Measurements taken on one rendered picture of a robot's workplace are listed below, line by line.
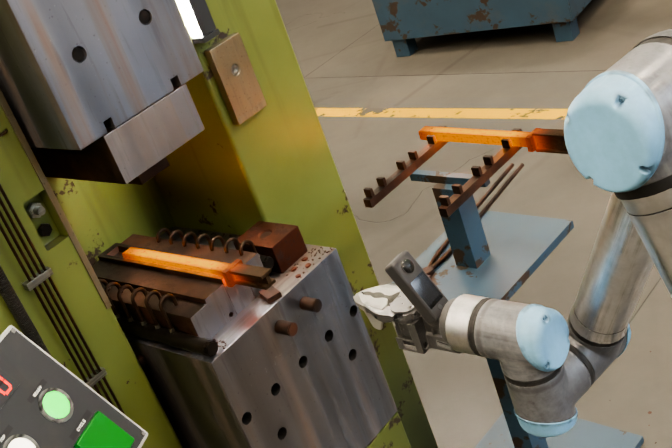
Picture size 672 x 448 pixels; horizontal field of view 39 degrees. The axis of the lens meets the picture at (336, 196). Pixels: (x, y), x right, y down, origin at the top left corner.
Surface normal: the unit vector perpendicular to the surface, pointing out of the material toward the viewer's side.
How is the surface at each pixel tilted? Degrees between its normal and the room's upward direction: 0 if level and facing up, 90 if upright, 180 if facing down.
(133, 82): 90
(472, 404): 0
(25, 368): 60
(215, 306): 90
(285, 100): 90
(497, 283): 0
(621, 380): 0
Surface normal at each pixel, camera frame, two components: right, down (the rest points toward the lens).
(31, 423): 0.64, -0.57
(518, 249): -0.32, -0.85
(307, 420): 0.73, 0.07
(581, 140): -0.75, 0.40
